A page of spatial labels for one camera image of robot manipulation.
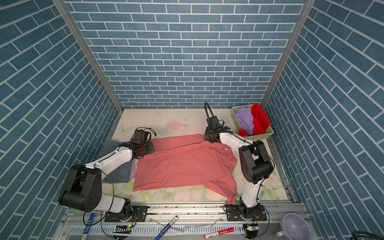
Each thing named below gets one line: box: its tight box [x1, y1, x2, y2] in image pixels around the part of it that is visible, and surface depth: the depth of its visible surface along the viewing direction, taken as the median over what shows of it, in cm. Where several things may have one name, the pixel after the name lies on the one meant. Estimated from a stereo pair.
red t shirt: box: [237, 104, 271, 137], surface depth 109 cm
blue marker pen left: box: [81, 212, 96, 240], surface depth 71 cm
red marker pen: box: [204, 227, 235, 239], surface depth 69 cm
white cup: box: [276, 212, 313, 240], surface depth 68 cm
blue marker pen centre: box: [155, 215, 179, 240], surface depth 70 cm
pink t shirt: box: [133, 134, 238, 205], surface depth 92 cm
